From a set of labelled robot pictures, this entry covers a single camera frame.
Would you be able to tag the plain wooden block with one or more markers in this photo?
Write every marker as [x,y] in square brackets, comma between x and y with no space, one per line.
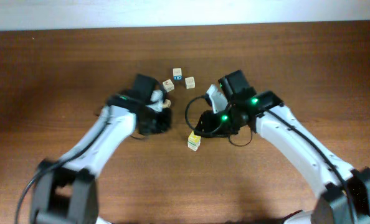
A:
[166,104]
[190,82]
[168,85]

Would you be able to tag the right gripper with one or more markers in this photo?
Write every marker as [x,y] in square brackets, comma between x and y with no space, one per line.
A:
[207,125]

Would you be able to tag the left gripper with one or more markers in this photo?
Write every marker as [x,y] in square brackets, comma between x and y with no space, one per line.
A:
[168,114]

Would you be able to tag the wooden block blue side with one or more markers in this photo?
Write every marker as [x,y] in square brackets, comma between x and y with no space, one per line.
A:
[177,74]

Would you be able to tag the plain wooden block upper right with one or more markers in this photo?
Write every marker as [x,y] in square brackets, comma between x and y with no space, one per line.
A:
[190,82]

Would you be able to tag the plain wooden block centre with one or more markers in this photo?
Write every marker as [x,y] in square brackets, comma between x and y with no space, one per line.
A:
[166,104]

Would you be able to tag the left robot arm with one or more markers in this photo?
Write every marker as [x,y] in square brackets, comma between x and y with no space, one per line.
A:
[65,190]

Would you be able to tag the wooden block green letter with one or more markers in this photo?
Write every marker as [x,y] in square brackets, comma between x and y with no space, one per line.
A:
[193,141]

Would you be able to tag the plain wooden block upper left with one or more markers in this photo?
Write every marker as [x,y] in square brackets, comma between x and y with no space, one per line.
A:
[168,85]

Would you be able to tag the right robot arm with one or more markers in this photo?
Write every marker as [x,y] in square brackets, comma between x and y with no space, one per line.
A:
[342,192]

